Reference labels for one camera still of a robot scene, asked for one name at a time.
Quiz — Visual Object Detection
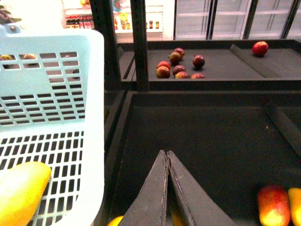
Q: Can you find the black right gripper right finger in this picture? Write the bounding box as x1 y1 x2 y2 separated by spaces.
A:
167 151 236 226

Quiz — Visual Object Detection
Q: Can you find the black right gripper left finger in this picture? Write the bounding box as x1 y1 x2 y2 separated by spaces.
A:
119 150 168 226

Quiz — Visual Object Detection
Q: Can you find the light blue plastic basket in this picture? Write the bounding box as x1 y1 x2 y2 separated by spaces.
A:
0 24 104 226

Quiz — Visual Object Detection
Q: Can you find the red yellow mango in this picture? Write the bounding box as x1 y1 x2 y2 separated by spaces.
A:
257 185 290 226

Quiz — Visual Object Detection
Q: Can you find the red apple on back shelf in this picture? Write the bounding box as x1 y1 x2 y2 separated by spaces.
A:
252 41 269 57

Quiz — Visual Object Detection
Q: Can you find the black shelf post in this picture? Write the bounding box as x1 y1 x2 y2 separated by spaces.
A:
90 0 121 90
130 0 149 91

